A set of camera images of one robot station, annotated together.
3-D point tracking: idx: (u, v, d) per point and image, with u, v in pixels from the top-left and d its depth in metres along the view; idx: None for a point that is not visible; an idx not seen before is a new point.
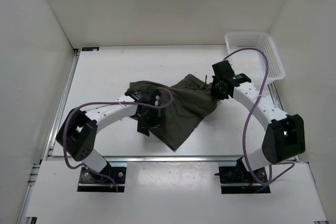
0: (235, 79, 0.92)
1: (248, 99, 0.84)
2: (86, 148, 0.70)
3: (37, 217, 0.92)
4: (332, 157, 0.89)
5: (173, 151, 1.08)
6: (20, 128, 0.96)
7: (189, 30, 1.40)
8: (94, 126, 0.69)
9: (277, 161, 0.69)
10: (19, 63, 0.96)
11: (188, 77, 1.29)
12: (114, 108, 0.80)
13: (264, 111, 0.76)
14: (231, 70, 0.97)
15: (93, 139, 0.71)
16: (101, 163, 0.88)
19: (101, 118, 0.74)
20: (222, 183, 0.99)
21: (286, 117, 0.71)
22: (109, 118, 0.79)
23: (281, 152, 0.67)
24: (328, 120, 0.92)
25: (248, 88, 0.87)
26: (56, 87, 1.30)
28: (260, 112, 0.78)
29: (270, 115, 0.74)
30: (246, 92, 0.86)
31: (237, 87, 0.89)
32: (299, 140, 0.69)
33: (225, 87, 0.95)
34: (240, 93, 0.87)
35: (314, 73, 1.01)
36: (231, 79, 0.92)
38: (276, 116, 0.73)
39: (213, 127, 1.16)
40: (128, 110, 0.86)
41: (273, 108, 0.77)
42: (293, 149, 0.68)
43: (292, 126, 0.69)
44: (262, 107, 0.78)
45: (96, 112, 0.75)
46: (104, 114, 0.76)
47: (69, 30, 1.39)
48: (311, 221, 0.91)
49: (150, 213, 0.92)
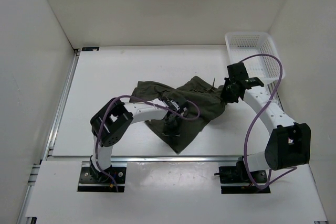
0: (248, 82, 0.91)
1: (257, 103, 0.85)
2: (116, 137, 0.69)
3: (37, 217, 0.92)
4: (331, 157, 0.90)
5: (176, 153, 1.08)
6: (20, 128, 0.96)
7: (189, 31, 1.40)
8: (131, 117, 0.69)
9: (277, 167, 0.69)
10: (19, 63, 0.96)
11: (193, 80, 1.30)
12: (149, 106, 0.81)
13: (271, 116, 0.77)
14: (246, 73, 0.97)
15: (125, 130, 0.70)
16: (106, 164, 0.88)
19: (136, 113, 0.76)
20: (222, 183, 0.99)
21: (294, 125, 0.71)
22: (143, 116, 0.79)
23: (283, 158, 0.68)
24: (328, 120, 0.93)
25: (259, 92, 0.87)
26: (56, 87, 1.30)
28: (267, 116, 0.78)
29: (277, 120, 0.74)
30: (256, 95, 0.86)
31: (248, 91, 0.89)
32: (303, 150, 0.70)
33: (236, 89, 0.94)
34: (250, 96, 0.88)
35: (314, 74, 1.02)
36: (243, 82, 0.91)
38: (284, 124, 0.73)
39: (214, 127, 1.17)
40: (158, 112, 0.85)
41: (281, 115, 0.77)
42: (295, 158, 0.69)
43: (298, 135, 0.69)
44: (270, 112, 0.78)
45: (132, 106, 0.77)
46: (139, 110, 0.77)
47: (69, 29, 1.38)
48: (311, 221, 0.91)
49: (150, 212, 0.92)
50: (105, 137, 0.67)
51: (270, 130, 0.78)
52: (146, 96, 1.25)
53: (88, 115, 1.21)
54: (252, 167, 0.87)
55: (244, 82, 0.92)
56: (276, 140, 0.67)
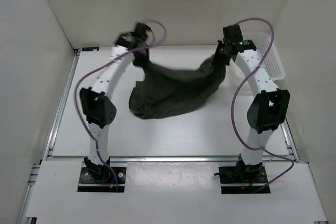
0: (242, 44, 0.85)
1: (248, 67, 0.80)
2: (111, 112, 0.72)
3: (37, 217, 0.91)
4: (331, 157, 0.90)
5: (175, 152, 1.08)
6: (19, 128, 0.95)
7: (189, 30, 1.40)
8: (105, 97, 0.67)
9: (255, 126, 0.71)
10: (19, 64, 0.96)
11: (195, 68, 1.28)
12: (113, 70, 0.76)
13: (258, 81, 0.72)
14: (240, 36, 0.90)
15: (111, 103, 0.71)
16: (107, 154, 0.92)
19: (107, 86, 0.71)
20: (222, 184, 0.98)
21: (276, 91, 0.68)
22: (114, 82, 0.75)
23: (262, 119, 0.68)
24: (328, 120, 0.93)
25: (251, 56, 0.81)
26: (56, 87, 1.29)
28: (253, 81, 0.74)
29: (262, 86, 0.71)
30: (248, 59, 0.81)
31: (240, 53, 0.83)
32: (280, 113, 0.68)
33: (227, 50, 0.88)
34: (241, 60, 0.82)
35: (314, 73, 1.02)
36: (237, 44, 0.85)
38: (266, 88, 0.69)
39: (214, 127, 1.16)
40: (126, 62, 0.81)
41: (266, 80, 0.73)
42: (272, 119, 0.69)
43: (279, 99, 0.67)
44: (257, 76, 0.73)
45: (99, 83, 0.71)
46: (108, 81, 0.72)
47: (69, 29, 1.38)
48: (311, 221, 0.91)
49: (150, 212, 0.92)
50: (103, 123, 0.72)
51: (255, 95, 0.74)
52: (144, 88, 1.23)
53: None
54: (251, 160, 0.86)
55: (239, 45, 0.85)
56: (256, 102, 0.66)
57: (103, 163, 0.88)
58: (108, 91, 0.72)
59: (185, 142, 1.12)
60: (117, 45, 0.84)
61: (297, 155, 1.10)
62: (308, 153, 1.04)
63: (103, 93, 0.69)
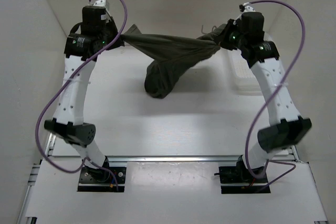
0: (262, 49, 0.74)
1: (266, 83, 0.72)
2: (89, 130, 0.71)
3: (37, 217, 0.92)
4: (332, 157, 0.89)
5: (174, 152, 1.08)
6: (19, 128, 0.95)
7: (189, 30, 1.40)
8: (75, 126, 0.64)
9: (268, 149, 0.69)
10: (19, 64, 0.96)
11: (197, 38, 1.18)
12: (73, 92, 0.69)
13: (277, 106, 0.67)
14: (261, 32, 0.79)
15: (83, 127, 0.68)
16: (102, 157, 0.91)
19: (71, 112, 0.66)
20: (222, 183, 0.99)
21: (297, 119, 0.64)
22: (79, 102, 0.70)
23: (274, 143, 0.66)
24: (328, 120, 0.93)
25: (272, 69, 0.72)
26: (56, 86, 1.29)
28: (272, 104, 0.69)
29: (282, 113, 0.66)
30: (268, 73, 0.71)
31: (260, 64, 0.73)
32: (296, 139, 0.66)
33: (244, 53, 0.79)
34: (260, 72, 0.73)
35: (315, 73, 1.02)
36: (256, 48, 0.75)
38: (287, 116, 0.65)
39: (214, 127, 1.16)
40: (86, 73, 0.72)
41: (287, 104, 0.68)
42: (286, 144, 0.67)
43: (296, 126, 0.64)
44: (277, 99, 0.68)
45: (62, 111, 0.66)
46: (72, 106, 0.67)
47: (69, 29, 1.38)
48: (311, 221, 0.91)
49: (150, 212, 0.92)
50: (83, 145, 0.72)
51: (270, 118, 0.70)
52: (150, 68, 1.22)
53: (87, 116, 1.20)
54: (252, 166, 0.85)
55: (259, 49, 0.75)
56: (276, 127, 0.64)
57: (100, 168, 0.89)
58: (76, 116, 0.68)
59: (185, 142, 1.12)
60: (69, 55, 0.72)
61: (297, 155, 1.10)
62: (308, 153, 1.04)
63: (72, 123, 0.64)
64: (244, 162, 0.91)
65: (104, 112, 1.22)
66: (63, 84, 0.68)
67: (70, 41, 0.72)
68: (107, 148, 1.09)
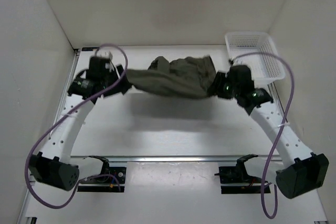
0: (255, 96, 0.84)
1: (269, 126, 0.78)
2: (72, 175, 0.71)
3: (37, 217, 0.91)
4: (331, 157, 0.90)
5: (174, 152, 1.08)
6: (19, 128, 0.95)
7: (189, 31, 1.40)
8: (60, 162, 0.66)
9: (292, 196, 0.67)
10: (19, 64, 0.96)
11: (188, 61, 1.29)
12: (68, 127, 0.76)
13: (287, 146, 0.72)
14: (251, 80, 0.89)
15: (68, 167, 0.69)
16: (98, 163, 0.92)
19: (60, 148, 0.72)
20: (222, 183, 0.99)
21: (311, 157, 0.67)
22: (69, 139, 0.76)
23: (296, 189, 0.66)
24: (328, 120, 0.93)
25: (270, 111, 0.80)
26: (56, 87, 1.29)
28: (282, 146, 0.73)
29: (294, 152, 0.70)
30: (267, 116, 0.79)
31: (257, 108, 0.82)
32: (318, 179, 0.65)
33: (241, 102, 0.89)
34: (260, 116, 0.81)
35: (315, 73, 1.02)
36: (250, 96, 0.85)
38: (300, 156, 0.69)
39: (214, 127, 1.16)
40: (83, 112, 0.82)
41: (296, 144, 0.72)
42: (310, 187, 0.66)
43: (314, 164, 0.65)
44: (285, 140, 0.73)
45: (50, 145, 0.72)
46: (62, 141, 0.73)
47: (69, 29, 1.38)
48: (311, 221, 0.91)
49: (150, 212, 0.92)
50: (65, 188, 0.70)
51: (283, 161, 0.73)
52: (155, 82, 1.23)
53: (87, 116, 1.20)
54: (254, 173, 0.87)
55: (252, 96, 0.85)
56: (294, 176, 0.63)
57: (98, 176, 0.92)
58: (63, 152, 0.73)
59: (185, 142, 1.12)
60: (71, 94, 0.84)
61: None
62: None
63: (57, 159, 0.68)
64: (246, 170, 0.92)
65: (104, 112, 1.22)
66: (60, 118, 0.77)
67: (75, 83, 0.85)
68: (106, 148, 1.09)
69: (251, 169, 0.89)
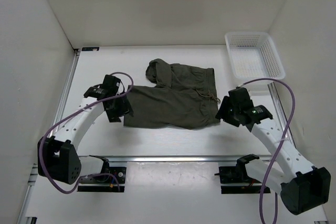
0: (255, 113, 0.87)
1: (269, 141, 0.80)
2: (73, 169, 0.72)
3: (37, 217, 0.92)
4: (331, 157, 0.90)
5: (174, 151, 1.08)
6: (19, 128, 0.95)
7: (189, 30, 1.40)
8: (71, 146, 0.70)
9: (298, 212, 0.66)
10: (19, 64, 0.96)
11: (188, 68, 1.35)
12: (81, 119, 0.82)
13: (288, 159, 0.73)
14: (250, 99, 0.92)
15: (74, 155, 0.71)
16: (97, 163, 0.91)
19: (72, 134, 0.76)
20: (222, 184, 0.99)
21: (312, 170, 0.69)
22: (81, 130, 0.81)
23: (304, 203, 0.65)
24: (328, 120, 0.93)
25: (270, 127, 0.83)
26: (56, 86, 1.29)
28: (282, 159, 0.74)
29: (295, 166, 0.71)
30: (267, 131, 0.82)
31: (258, 125, 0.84)
32: (323, 193, 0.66)
33: (241, 119, 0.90)
34: (260, 131, 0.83)
35: (315, 73, 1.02)
36: (250, 113, 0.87)
38: (301, 169, 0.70)
39: (213, 127, 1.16)
40: (95, 112, 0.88)
41: (297, 157, 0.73)
42: (316, 201, 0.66)
43: (316, 178, 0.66)
44: (285, 154, 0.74)
45: (64, 131, 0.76)
46: (74, 128, 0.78)
47: (69, 29, 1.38)
48: (311, 221, 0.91)
49: (150, 212, 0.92)
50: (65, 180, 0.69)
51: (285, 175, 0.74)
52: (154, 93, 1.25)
53: None
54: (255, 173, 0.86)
55: (252, 113, 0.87)
56: (297, 189, 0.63)
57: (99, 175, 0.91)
58: (74, 138, 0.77)
59: (185, 142, 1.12)
60: (87, 96, 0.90)
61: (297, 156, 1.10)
62: (308, 154, 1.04)
63: (69, 140, 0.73)
64: (247, 170, 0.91)
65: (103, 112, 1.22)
66: (76, 111, 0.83)
67: (92, 89, 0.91)
68: (107, 148, 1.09)
69: (252, 169, 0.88)
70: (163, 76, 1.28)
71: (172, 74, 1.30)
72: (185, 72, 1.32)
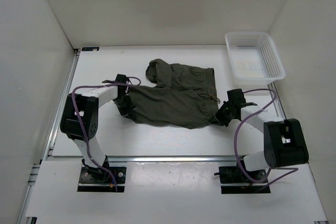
0: (244, 104, 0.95)
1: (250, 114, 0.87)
2: (93, 124, 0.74)
3: (37, 217, 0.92)
4: (331, 157, 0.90)
5: (175, 152, 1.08)
6: (19, 129, 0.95)
7: (189, 30, 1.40)
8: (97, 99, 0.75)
9: (277, 164, 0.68)
10: (19, 64, 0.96)
11: (189, 68, 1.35)
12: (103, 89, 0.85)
13: (263, 117, 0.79)
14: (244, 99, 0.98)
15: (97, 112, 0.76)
16: (101, 156, 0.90)
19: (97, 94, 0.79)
20: (222, 184, 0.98)
21: (284, 121, 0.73)
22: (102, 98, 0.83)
23: (281, 152, 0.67)
24: (328, 120, 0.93)
25: (253, 107, 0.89)
26: (57, 87, 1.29)
28: (259, 119, 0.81)
29: (268, 118, 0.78)
30: (250, 109, 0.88)
31: (244, 108, 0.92)
32: (299, 145, 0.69)
33: (233, 112, 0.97)
34: (245, 111, 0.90)
35: (314, 74, 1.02)
36: (240, 105, 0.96)
38: (274, 120, 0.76)
39: (213, 127, 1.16)
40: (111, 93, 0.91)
41: (272, 116, 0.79)
42: (294, 153, 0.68)
43: (291, 129, 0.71)
44: (262, 115, 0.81)
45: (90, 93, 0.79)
46: (98, 92, 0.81)
47: (69, 29, 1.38)
48: (311, 221, 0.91)
49: (150, 212, 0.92)
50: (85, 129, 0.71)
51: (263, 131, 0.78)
52: (153, 93, 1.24)
53: None
54: (252, 167, 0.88)
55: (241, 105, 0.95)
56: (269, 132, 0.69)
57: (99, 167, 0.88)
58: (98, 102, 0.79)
59: (185, 141, 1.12)
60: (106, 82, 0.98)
61: None
62: None
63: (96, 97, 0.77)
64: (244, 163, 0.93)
65: (103, 110, 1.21)
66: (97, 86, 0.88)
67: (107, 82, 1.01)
68: (106, 148, 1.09)
69: (249, 162, 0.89)
70: (163, 76, 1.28)
71: (172, 74, 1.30)
72: (185, 72, 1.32)
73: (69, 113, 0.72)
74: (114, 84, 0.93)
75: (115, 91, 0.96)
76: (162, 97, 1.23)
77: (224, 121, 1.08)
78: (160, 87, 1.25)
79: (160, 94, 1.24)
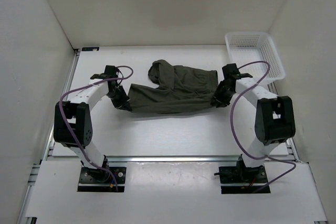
0: (239, 75, 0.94)
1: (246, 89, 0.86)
2: (87, 130, 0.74)
3: (37, 217, 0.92)
4: (331, 157, 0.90)
5: (174, 152, 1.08)
6: (19, 128, 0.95)
7: (189, 30, 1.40)
8: (86, 106, 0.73)
9: (265, 138, 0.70)
10: (19, 64, 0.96)
11: (191, 70, 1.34)
12: (92, 90, 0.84)
13: (258, 94, 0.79)
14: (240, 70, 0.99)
15: (88, 118, 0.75)
16: (100, 155, 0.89)
19: (86, 99, 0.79)
20: (222, 183, 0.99)
21: (277, 98, 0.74)
22: (92, 100, 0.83)
23: (270, 127, 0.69)
24: (328, 120, 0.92)
25: (248, 80, 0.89)
26: (56, 87, 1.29)
28: (253, 95, 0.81)
29: (262, 96, 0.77)
30: (245, 82, 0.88)
31: (239, 80, 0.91)
32: (287, 120, 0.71)
33: (229, 84, 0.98)
34: (240, 84, 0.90)
35: (314, 73, 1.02)
36: (234, 76, 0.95)
38: (268, 97, 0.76)
39: (213, 127, 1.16)
40: (102, 89, 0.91)
41: (265, 92, 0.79)
42: (282, 127, 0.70)
43: (282, 106, 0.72)
44: (256, 90, 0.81)
45: (78, 98, 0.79)
46: (87, 96, 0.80)
47: (69, 29, 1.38)
48: (311, 221, 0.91)
49: (149, 212, 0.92)
50: (79, 139, 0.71)
51: None
52: (155, 94, 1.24)
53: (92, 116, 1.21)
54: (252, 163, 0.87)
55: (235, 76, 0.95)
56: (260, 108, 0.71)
57: (99, 168, 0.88)
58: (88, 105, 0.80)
59: (185, 142, 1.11)
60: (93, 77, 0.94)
61: (297, 155, 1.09)
62: (308, 153, 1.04)
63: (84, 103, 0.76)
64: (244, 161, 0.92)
65: (101, 112, 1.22)
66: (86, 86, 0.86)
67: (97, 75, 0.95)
68: (106, 148, 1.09)
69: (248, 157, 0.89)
70: (166, 77, 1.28)
71: (175, 76, 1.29)
72: (188, 75, 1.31)
73: (61, 124, 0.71)
74: (103, 81, 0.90)
75: (106, 86, 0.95)
76: (163, 99, 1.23)
77: (226, 99, 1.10)
78: (161, 89, 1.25)
79: (163, 95, 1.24)
